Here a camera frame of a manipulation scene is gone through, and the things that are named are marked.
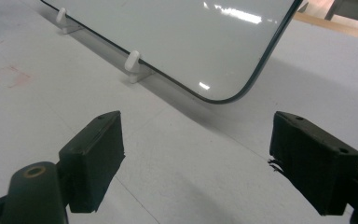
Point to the white plastic whiteboard foot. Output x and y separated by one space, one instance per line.
61 17
132 63

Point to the white whiteboard with dark rim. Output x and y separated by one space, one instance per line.
183 40

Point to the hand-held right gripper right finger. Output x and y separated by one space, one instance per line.
317 161

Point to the wooden table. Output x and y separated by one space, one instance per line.
338 28

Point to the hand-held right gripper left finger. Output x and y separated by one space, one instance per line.
90 161

